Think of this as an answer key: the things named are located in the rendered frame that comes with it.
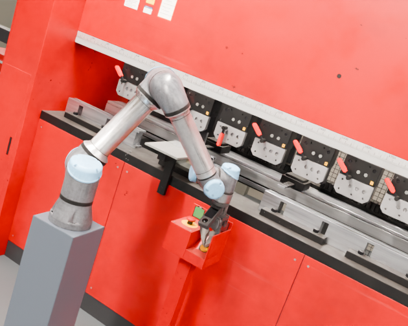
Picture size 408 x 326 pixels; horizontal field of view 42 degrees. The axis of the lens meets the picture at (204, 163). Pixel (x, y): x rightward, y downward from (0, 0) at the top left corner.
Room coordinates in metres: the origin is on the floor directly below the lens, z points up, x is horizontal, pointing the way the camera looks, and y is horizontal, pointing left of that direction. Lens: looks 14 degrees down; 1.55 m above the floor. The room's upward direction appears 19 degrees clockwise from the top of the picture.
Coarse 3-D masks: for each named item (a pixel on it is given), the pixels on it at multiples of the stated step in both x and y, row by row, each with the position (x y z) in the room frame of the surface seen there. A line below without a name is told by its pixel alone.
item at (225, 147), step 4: (208, 140) 2.67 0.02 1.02; (212, 140) 2.66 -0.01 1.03; (216, 140) 2.68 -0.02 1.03; (208, 144) 2.66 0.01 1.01; (212, 144) 2.65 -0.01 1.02; (224, 144) 2.67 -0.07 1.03; (228, 144) 2.71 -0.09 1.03; (208, 148) 2.59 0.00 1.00; (212, 148) 2.63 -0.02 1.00; (216, 148) 2.64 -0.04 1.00; (220, 148) 2.63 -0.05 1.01; (224, 148) 2.65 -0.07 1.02; (228, 148) 2.69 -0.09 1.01; (216, 152) 2.64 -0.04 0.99; (220, 152) 2.63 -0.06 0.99; (224, 152) 2.67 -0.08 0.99; (228, 152) 2.71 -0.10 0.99
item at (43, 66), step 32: (32, 0) 2.70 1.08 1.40; (64, 0) 2.69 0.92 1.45; (32, 32) 2.67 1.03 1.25; (64, 32) 2.74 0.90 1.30; (32, 64) 2.65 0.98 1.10; (64, 64) 2.80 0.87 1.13; (96, 64) 3.02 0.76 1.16; (0, 96) 2.72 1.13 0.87; (32, 96) 2.65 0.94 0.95; (64, 96) 2.85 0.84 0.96; (96, 96) 3.09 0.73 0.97; (0, 128) 2.70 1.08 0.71; (32, 128) 2.70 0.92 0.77; (0, 160) 2.67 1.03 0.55; (0, 192) 2.65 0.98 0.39; (0, 224) 2.65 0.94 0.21
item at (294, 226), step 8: (264, 208) 2.23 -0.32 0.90; (264, 216) 2.21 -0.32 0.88; (272, 216) 2.19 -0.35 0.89; (280, 216) 2.20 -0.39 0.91; (280, 224) 2.17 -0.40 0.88; (288, 224) 2.16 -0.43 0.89; (296, 224) 2.15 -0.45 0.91; (296, 232) 2.14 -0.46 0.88; (304, 232) 2.13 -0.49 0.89; (312, 232) 2.12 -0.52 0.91; (312, 240) 2.11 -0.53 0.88; (320, 240) 2.10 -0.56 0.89
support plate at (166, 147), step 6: (150, 144) 2.27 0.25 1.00; (156, 144) 2.31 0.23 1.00; (162, 144) 2.35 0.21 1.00; (168, 144) 2.39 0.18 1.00; (162, 150) 2.24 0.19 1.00; (168, 150) 2.28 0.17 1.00; (174, 150) 2.32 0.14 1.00; (180, 150) 2.35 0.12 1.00; (174, 156) 2.21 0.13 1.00; (180, 156) 2.25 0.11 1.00; (186, 156) 2.28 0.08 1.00
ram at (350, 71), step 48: (96, 0) 2.79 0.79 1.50; (144, 0) 2.67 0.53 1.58; (192, 0) 2.56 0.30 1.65; (240, 0) 2.45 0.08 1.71; (288, 0) 2.36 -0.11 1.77; (336, 0) 2.27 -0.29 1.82; (384, 0) 2.20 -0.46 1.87; (96, 48) 2.76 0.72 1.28; (144, 48) 2.63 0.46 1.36; (192, 48) 2.52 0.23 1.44; (240, 48) 2.42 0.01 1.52; (288, 48) 2.33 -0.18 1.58; (336, 48) 2.24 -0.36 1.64; (384, 48) 2.16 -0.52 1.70; (288, 96) 2.29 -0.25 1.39; (336, 96) 2.21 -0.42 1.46; (384, 96) 2.13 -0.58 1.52; (336, 144) 2.18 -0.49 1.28; (384, 144) 2.10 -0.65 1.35
